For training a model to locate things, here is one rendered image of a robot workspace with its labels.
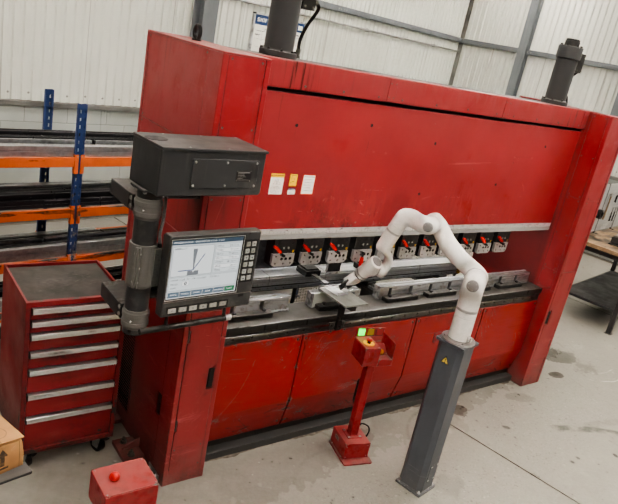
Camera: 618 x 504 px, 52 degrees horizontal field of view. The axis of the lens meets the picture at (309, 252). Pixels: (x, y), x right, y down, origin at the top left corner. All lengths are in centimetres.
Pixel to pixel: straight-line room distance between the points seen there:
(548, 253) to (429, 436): 218
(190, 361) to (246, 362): 45
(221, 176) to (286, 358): 155
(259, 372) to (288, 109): 151
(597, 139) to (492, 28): 689
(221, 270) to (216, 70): 88
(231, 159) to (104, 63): 486
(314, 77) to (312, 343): 157
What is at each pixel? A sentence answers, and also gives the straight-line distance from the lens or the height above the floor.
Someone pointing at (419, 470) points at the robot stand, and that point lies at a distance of 404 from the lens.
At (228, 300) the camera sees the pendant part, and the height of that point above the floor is 128.
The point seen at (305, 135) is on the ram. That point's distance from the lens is 346.
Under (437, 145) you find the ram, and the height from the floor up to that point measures 194.
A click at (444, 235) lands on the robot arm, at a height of 156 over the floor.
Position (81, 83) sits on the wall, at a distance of 727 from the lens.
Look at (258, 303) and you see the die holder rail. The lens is 369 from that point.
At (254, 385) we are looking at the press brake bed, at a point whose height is 47.
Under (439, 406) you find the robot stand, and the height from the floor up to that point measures 61.
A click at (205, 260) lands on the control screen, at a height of 148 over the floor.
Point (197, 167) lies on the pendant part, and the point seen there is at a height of 187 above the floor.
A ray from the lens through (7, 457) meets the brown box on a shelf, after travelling 226.
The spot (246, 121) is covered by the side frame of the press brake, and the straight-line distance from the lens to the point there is 300.
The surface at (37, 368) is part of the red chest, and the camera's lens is 351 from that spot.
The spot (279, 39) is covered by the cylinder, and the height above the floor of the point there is 238.
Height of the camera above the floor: 243
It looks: 18 degrees down
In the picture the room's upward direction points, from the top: 12 degrees clockwise
